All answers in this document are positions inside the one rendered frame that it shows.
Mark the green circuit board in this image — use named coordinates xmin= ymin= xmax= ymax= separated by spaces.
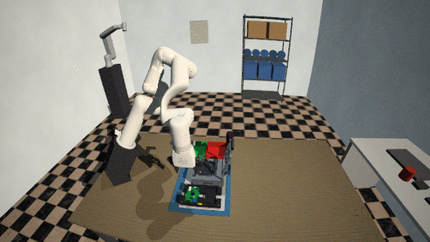
xmin=185 ymin=186 xmax=200 ymax=203

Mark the red bin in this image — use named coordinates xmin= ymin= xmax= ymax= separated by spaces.
xmin=205 ymin=141 xmax=226 ymax=159

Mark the green bin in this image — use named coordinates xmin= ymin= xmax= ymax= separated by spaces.
xmin=193 ymin=141 xmax=207 ymax=159

